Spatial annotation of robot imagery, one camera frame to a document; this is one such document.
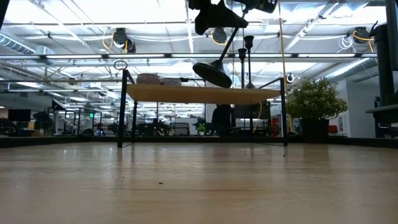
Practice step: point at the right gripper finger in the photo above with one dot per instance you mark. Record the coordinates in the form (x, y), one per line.
(217, 19)
(261, 4)

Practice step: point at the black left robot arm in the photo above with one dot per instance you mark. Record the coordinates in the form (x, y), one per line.
(2, 9)

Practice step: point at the raised wooden shelf black legs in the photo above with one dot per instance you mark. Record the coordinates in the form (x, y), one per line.
(202, 95)

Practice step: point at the person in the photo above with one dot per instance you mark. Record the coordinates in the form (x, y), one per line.
(222, 119)

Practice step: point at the artificial green potted plant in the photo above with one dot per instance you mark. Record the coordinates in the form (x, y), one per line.
(315, 99)

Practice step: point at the small green background plant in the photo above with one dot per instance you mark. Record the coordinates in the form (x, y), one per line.
(201, 127)

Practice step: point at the black background monitor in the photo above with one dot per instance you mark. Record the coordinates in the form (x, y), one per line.
(19, 115)

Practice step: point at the black metal table frame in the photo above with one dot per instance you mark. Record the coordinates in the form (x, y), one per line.
(186, 140)

